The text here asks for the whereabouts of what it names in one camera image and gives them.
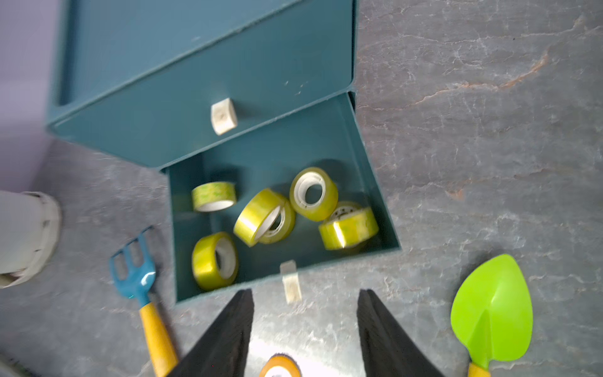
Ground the orange tape roll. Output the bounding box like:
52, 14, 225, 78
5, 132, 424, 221
259, 354, 302, 377

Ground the green toy shovel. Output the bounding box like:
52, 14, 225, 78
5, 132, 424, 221
450, 254, 534, 377

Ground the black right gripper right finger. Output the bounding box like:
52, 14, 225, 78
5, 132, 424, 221
356, 289, 442, 376

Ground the white plant pot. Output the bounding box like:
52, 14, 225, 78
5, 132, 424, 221
1, 190, 62, 289

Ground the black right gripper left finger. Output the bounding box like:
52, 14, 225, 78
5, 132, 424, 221
169, 289, 254, 376

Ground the teal drawer cabinet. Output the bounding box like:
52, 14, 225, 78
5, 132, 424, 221
46, 1, 400, 303

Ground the blue toy rake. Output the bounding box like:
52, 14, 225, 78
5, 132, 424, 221
109, 227, 178, 376

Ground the yellow-green tape roll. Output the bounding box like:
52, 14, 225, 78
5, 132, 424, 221
192, 232, 240, 292
192, 182, 237, 212
319, 201, 379, 251
233, 188, 295, 248
289, 167, 339, 221

